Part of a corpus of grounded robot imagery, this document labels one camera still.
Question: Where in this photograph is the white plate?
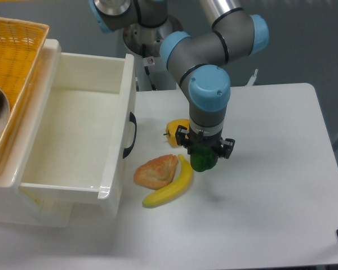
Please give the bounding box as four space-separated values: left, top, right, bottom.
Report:
0 89 10 137

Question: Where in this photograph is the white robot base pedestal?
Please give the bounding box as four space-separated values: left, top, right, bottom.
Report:
122 15 184 92

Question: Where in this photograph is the white metal bracket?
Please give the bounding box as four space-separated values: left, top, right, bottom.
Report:
246 69 258 86

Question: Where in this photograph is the yellow banana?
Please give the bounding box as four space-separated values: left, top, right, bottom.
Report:
142 154 193 208

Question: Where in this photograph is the yellow bell pepper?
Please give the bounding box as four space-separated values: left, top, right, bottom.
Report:
163 119 189 147

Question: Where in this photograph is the white drawer cabinet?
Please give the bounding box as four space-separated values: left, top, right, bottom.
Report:
0 39 73 227

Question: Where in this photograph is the white open upper drawer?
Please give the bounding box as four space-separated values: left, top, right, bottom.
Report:
20 53 136 218

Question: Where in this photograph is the brown croissant pastry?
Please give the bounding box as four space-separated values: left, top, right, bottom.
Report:
134 154 178 190

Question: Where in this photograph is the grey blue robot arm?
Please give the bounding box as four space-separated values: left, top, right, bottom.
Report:
89 1 269 160

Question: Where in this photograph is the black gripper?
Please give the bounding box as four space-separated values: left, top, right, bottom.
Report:
175 126 235 159

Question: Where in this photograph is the black drawer handle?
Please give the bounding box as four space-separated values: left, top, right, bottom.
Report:
122 111 137 159

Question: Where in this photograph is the yellow woven basket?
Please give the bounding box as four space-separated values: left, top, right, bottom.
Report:
0 17 50 172

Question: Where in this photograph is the green bell pepper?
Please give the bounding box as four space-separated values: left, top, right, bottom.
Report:
190 148 217 172

